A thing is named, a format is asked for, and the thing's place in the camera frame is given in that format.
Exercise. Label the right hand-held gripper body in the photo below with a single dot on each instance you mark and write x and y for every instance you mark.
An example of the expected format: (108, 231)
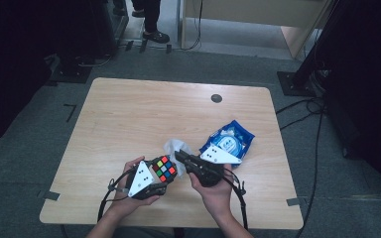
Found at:
(208, 168)

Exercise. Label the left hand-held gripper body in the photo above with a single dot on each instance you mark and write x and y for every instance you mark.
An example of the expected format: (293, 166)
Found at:
(140, 180)

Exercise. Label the white wet wipe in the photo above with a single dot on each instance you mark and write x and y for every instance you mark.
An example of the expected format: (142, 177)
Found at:
(175, 147)

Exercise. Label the multicoloured puzzle cube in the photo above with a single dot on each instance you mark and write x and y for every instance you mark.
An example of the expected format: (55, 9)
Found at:
(164, 169)

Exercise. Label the blue wet wipes pack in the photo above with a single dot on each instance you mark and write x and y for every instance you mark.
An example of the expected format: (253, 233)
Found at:
(231, 139)

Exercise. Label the person's left hand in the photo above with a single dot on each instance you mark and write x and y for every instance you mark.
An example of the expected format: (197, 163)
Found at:
(122, 205)

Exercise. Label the person's right hand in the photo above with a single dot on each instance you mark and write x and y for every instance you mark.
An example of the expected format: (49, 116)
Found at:
(216, 198)

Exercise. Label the person's lap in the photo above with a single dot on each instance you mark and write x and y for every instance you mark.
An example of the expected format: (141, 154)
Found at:
(165, 233)

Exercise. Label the black round table grommet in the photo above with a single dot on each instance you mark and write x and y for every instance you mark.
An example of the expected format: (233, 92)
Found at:
(216, 98)

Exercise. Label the grey tape strip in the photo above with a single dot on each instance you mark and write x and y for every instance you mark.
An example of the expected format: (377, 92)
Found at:
(296, 201)
(51, 195)

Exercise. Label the black angled floor tape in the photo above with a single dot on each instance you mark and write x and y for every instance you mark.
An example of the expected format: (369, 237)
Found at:
(70, 110)

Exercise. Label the black floor tape strip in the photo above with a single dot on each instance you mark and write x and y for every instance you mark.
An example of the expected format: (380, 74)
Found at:
(143, 46)
(169, 49)
(129, 45)

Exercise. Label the black stand with base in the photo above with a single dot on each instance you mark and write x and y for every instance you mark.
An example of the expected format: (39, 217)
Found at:
(297, 82)

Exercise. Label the dark cabinet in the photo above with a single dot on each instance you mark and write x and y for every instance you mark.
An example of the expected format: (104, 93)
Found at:
(107, 29)

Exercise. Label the light wooden cabinet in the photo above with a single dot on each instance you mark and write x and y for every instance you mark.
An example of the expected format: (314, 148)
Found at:
(261, 13)

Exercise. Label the black stand base plate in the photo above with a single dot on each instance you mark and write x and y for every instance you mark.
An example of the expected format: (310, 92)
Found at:
(71, 71)

